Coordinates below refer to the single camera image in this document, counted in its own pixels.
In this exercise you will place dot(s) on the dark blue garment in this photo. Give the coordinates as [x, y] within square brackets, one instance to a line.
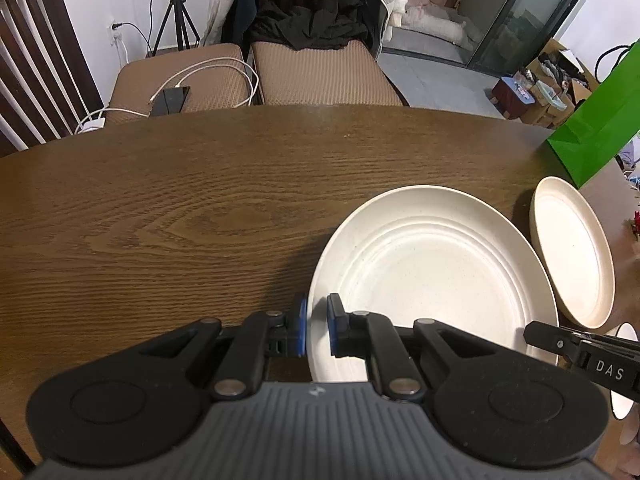
[250, 0]

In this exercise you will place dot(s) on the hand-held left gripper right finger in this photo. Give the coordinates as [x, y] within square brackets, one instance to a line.
[334, 327]

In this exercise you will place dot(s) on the black clothes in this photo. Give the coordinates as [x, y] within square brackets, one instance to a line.
[310, 22]

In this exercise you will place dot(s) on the dark wooden chair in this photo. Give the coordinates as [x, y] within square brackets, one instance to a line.
[30, 35]

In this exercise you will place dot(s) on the small stool with printed top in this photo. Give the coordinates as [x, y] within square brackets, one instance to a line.
[512, 97]

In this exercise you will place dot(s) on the green paper bag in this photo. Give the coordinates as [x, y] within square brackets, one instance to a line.
[600, 120]

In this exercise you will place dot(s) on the black phone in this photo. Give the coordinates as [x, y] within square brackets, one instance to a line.
[170, 101]

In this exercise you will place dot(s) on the wooden chair with clothes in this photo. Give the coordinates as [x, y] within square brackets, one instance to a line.
[325, 75]

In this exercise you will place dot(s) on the cream plate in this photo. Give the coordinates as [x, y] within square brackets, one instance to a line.
[440, 270]
[570, 250]

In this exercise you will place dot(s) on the glass sliding door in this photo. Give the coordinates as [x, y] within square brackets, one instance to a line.
[525, 10]

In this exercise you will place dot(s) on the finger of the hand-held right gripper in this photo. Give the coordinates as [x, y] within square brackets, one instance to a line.
[552, 340]

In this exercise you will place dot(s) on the white bowl with black rim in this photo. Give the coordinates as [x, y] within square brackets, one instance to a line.
[625, 334]

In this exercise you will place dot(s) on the cardboard box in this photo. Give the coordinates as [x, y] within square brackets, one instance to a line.
[555, 90]

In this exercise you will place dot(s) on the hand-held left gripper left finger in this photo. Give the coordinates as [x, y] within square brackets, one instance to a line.
[300, 327]

